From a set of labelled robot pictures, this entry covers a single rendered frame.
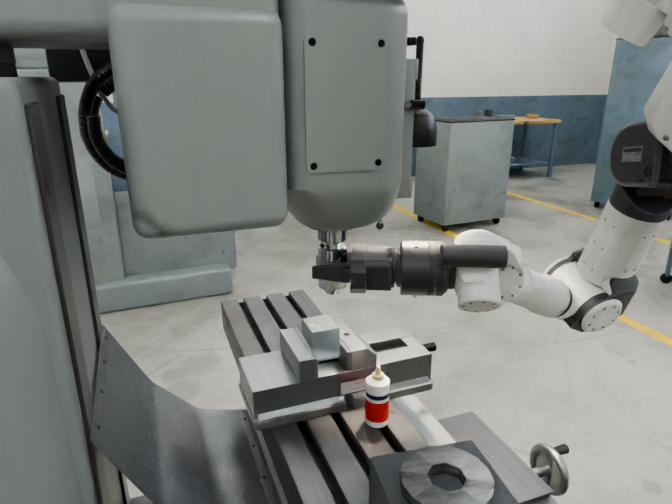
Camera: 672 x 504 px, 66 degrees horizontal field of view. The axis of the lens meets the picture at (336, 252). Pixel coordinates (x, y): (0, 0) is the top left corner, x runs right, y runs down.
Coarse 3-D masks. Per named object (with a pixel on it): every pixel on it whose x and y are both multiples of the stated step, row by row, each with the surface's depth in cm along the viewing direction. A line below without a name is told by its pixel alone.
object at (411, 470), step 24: (384, 456) 55; (408, 456) 53; (432, 456) 53; (456, 456) 53; (480, 456) 55; (384, 480) 51; (408, 480) 50; (432, 480) 51; (456, 480) 51; (480, 480) 50
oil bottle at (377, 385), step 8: (376, 368) 86; (368, 376) 88; (376, 376) 86; (384, 376) 87; (368, 384) 86; (376, 384) 86; (384, 384) 86; (368, 392) 87; (376, 392) 86; (384, 392) 86; (368, 400) 87; (376, 400) 86; (384, 400) 86; (368, 408) 87; (376, 408) 87; (384, 408) 87; (368, 416) 88; (376, 416) 87; (384, 416) 88; (368, 424) 88; (376, 424) 88; (384, 424) 88
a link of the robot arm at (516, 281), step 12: (456, 240) 84; (468, 240) 81; (480, 240) 81; (492, 240) 82; (504, 240) 84; (516, 252) 85; (516, 264) 85; (504, 276) 87; (516, 276) 85; (528, 276) 85; (504, 288) 87; (516, 288) 85; (528, 288) 85; (504, 300) 87; (516, 300) 86
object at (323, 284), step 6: (318, 258) 83; (324, 258) 82; (330, 258) 81; (336, 258) 81; (342, 258) 82; (318, 264) 83; (318, 282) 85; (324, 282) 83; (330, 282) 83; (336, 282) 83; (324, 288) 83; (330, 288) 83; (336, 288) 83; (342, 288) 84
